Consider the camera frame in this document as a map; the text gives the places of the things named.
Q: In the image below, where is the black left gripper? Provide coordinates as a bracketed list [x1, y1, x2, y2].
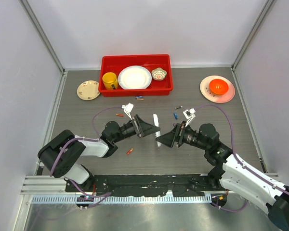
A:
[113, 114, 160, 143]

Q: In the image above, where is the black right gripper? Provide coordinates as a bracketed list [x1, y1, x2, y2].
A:
[156, 120, 210, 151]

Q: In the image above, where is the white remote control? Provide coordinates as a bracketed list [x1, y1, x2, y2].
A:
[153, 114, 163, 148]

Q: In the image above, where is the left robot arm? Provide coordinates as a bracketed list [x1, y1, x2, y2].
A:
[38, 115, 160, 192]

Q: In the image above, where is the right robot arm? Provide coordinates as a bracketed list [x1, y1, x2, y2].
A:
[156, 121, 289, 231]

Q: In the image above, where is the white plate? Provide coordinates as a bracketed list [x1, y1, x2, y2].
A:
[118, 65, 152, 90]

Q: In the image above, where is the small flower bowl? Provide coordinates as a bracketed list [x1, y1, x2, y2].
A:
[151, 67, 167, 81]

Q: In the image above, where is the yellow mug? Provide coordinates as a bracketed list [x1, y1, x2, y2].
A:
[102, 72, 118, 90]

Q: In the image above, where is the pink plate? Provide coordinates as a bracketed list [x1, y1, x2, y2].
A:
[199, 76, 236, 103]

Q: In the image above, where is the beige floral plate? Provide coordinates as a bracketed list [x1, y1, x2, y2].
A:
[77, 80, 100, 101]

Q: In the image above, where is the red plastic bin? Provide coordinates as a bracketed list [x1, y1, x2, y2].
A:
[99, 54, 173, 97]

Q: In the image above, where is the orange bowl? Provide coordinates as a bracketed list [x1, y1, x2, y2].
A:
[209, 79, 229, 95]

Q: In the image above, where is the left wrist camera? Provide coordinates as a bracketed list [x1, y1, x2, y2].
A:
[121, 103, 134, 120]

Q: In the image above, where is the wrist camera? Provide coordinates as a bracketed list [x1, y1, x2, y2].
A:
[183, 108, 196, 127]
[121, 103, 134, 120]

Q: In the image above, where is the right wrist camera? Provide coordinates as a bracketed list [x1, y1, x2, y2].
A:
[183, 108, 196, 127]

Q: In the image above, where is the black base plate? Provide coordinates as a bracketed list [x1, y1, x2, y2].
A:
[78, 174, 231, 197]

